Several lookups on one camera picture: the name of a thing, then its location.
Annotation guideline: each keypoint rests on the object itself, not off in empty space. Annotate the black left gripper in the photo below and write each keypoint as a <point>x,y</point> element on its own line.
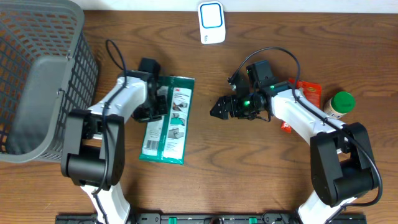
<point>144,117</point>

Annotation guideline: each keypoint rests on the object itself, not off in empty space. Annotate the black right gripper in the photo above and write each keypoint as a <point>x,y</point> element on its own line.
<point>234,111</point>

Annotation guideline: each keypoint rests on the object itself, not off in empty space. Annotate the green 3M glove package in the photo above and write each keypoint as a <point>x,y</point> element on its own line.
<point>164,140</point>

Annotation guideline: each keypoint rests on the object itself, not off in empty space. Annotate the red coffee stick sachet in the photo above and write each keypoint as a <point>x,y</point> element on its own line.
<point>286,127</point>

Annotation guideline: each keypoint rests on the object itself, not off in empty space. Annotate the red snack packet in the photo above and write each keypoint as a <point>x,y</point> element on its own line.
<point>312,91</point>

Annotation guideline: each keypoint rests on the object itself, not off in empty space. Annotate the green-lid white jar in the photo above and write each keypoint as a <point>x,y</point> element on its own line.
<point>339,105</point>

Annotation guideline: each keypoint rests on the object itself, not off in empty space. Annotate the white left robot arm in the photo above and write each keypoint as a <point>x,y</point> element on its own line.
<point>93,154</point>

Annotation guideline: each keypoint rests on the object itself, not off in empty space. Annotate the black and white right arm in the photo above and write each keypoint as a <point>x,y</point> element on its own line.
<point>341,158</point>

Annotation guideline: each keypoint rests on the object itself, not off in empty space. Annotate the grey plastic mesh basket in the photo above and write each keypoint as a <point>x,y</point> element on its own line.
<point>47,70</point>

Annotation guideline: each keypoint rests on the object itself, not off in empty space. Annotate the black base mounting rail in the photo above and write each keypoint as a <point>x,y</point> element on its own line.
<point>155,218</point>

